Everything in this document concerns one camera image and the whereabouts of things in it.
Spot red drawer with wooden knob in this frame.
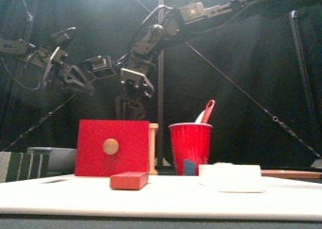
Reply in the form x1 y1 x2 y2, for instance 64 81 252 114
74 119 150 178

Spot wooden block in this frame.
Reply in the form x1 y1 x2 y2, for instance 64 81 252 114
148 123 161 176

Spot red plastic cup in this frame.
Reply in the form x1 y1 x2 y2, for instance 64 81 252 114
166 123 213 176

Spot small blue block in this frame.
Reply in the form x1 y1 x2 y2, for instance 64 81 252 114
182 158 197 176

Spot red toy block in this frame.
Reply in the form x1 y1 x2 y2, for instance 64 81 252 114
109 172 149 191

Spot green striped block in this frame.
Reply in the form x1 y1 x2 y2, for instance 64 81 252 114
0 151 50 184

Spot white cutting board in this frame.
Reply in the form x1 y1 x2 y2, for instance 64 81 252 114
0 174 322 221

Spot white toy block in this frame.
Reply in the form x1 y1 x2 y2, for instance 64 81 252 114
197 162 264 193

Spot pink board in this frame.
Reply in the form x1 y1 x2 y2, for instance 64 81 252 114
260 169 322 180

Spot metal frame pole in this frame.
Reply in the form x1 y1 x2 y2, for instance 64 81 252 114
156 0 173 169

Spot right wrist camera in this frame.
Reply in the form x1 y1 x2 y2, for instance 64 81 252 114
78 55 117 80

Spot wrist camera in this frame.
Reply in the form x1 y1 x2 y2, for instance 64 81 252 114
49 26 77 50
78 55 117 80

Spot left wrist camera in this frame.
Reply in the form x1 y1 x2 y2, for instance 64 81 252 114
49 26 77 50

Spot diagonal brace wire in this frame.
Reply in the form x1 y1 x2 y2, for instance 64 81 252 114
0 0 209 153

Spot red-handled toy utensil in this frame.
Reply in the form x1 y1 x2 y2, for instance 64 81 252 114
200 99 216 124

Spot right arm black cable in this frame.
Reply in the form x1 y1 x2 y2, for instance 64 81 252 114
129 4 180 52

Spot diagonal wire with turnbuckle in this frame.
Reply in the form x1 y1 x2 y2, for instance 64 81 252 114
120 0 322 160

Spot metal side post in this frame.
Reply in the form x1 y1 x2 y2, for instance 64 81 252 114
289 9 316 166

